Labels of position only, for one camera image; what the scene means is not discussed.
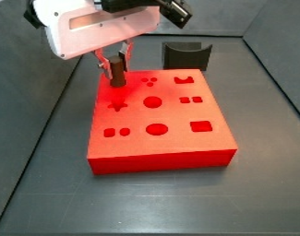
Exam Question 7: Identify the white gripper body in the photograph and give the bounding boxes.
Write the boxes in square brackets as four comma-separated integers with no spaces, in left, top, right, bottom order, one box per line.
[33,0,160,60]

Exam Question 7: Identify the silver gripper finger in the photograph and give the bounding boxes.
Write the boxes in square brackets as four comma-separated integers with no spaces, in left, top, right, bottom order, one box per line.
[118,41,134,72]
[94,49,113,79]

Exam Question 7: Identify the brown hexagon peg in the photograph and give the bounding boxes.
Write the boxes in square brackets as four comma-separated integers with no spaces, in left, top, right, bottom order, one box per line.
[109,55,126,88]

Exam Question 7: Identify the black curved holder block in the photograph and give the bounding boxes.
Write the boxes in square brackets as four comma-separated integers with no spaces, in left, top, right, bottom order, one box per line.
[163,41,213,71]

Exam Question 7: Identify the red shape sorter block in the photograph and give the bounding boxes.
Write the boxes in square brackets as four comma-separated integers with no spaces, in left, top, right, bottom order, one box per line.
[88,69,239,174]

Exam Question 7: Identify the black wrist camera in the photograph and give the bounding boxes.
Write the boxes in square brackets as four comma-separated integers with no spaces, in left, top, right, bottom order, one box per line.
[100,0,195,30]

